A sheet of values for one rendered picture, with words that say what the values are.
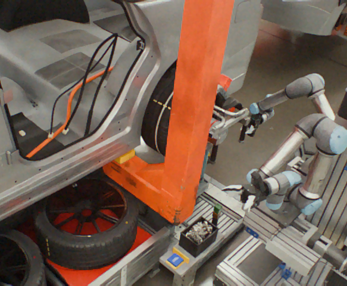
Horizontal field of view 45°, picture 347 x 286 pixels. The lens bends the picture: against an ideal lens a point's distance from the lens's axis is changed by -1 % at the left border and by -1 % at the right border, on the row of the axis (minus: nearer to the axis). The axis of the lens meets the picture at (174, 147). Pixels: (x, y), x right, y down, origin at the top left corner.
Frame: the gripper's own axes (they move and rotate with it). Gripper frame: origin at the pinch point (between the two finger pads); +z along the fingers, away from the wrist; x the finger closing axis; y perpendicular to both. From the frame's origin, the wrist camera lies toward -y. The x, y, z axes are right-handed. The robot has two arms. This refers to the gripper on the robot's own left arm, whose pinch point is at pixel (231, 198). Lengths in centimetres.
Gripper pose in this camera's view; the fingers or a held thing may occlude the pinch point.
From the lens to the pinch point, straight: 184.1
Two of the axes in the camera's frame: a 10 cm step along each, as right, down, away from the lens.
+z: -8.4, 2.5, -4.8
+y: -0.3, 8.6, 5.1
